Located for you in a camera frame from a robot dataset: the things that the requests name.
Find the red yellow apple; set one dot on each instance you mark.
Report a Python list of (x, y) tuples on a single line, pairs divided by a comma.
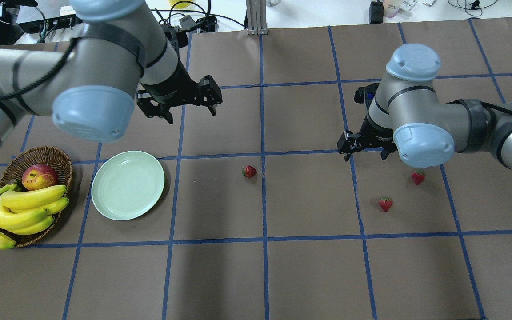
[(39, 176)]

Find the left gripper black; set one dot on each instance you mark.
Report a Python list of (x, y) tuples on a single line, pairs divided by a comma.
[(172, 89)]

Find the red strawberry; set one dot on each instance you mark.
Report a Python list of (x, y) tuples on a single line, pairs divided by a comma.
[(249, 171), (385, 203), (418, 176)]

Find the yellow banana bunch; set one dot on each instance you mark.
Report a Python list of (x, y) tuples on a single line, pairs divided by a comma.
[(29, 213)]

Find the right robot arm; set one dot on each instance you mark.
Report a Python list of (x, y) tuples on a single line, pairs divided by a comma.
[(404, 115)]

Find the brown wicker basket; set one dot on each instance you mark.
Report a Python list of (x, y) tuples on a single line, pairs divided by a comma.
[(62, 164)]

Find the yellow tape roll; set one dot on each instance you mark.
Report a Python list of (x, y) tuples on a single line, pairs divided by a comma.
[(180, 4)]

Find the light green plate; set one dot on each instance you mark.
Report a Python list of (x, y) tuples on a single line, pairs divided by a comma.
[(128, 185)]

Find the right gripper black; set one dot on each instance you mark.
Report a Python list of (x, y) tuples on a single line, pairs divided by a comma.
[(375, 132)]

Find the aluminium frame post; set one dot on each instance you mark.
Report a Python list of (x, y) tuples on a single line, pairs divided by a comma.
[(257, 23)]

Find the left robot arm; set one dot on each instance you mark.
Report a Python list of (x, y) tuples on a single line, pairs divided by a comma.
[(89, 90)]

